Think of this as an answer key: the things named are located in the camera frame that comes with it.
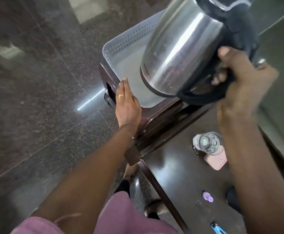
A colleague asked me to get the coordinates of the person's left hand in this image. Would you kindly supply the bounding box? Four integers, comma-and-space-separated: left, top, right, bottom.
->
115, 77, 142, 130

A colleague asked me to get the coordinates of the person's right hand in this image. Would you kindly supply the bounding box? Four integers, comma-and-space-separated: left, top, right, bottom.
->
211, 46, 280, 127

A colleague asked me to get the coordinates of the stainless steel electric kettle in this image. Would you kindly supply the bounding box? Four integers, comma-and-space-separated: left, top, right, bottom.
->
140, 0, 260, 106

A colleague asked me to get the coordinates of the person's right forearm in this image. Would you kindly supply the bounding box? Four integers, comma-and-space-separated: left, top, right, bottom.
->
217, 114, 284, 234

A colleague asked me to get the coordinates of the person's left forearm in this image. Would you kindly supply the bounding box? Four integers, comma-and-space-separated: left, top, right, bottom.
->
30, 124, 139, 224

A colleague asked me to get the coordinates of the white perforated plastic basket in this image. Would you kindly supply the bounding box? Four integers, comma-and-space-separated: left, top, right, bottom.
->
102, 9, 167, 109

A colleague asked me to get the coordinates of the clear drinking glass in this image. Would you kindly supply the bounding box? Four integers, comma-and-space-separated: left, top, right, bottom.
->
193, 132, 223, 155

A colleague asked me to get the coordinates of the person's black shoe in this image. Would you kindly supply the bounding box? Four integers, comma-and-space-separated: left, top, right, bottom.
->
144, 199, 162, 220
114, 179, 131, 196

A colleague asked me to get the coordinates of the pink phone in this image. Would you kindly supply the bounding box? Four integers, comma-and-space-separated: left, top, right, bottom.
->
203, 147, 228, 171

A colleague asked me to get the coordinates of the person's pink clothing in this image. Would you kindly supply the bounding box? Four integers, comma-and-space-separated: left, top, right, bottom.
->
10, 191, 179, 234

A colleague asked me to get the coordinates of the small purple cap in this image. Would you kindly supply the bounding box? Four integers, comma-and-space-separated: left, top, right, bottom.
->
202, 190, 214, 203

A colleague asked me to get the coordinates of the black round object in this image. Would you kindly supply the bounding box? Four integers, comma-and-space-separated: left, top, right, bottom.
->
226, 186, 244, 215

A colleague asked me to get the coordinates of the blue pen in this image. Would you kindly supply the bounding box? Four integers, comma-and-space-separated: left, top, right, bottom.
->
210, 222, 222, 234

